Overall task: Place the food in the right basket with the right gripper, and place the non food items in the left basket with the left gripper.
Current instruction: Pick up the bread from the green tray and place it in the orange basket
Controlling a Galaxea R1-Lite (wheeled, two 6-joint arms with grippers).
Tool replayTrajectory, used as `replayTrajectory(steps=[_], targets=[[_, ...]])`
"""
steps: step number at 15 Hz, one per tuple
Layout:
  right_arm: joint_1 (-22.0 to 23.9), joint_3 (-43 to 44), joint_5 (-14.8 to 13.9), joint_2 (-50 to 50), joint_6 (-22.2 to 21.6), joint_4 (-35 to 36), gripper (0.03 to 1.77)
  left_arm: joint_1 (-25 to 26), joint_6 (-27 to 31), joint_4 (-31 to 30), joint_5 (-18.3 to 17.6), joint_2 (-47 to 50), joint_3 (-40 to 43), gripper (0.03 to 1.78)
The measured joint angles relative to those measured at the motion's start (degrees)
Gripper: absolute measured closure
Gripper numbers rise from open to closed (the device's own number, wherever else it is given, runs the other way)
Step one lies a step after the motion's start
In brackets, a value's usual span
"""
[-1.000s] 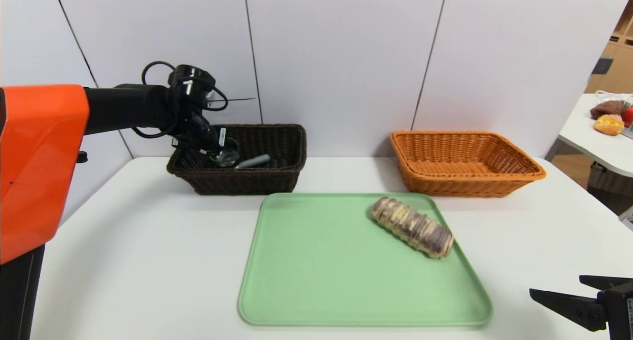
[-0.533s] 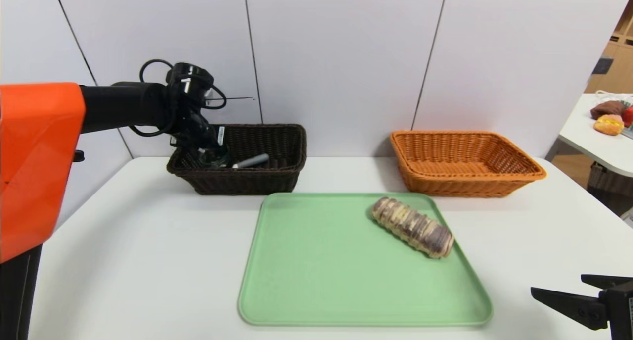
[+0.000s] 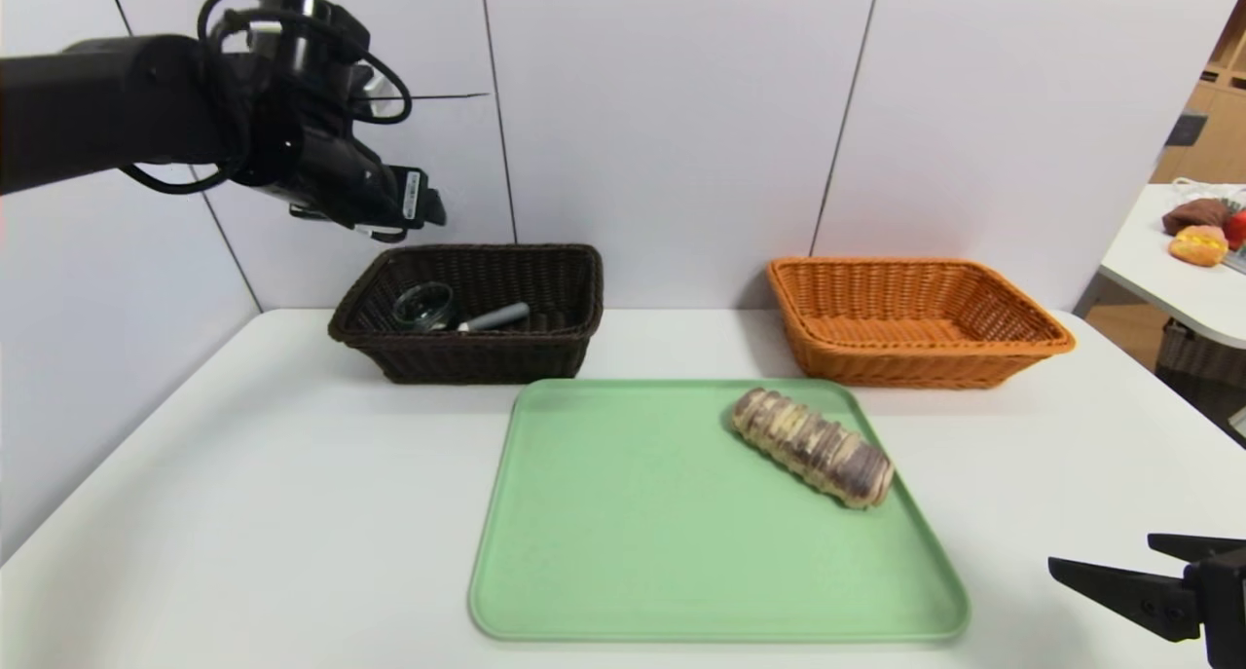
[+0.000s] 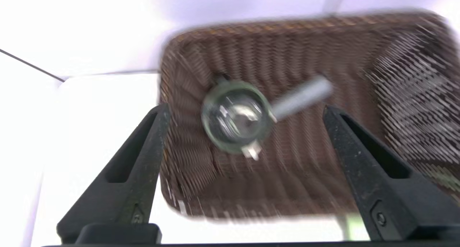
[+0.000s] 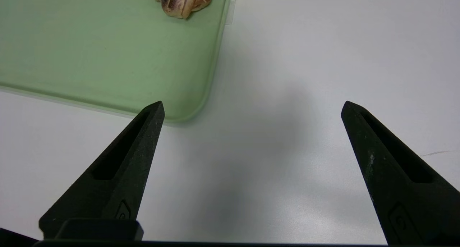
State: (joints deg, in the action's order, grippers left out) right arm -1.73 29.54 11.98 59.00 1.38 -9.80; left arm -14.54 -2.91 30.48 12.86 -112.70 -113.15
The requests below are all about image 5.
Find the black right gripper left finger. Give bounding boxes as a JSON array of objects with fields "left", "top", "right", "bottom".
[{"left": 38, "top": 101, "right": 165, "bottom": 241}]

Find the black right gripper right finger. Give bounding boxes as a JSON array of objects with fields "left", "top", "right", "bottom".
[{"left": 341, "top": 101, "right": 460, "bottom": 244}]

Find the striped brown bread roll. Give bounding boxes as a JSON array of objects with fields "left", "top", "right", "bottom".
[{"left": 147, "top": 0, "right": 217, "bottom": 19}]

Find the light green plastic tray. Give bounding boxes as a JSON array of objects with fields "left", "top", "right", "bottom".
[{"left": 0, "top": 0, "right": 234, "bottom": 124}]

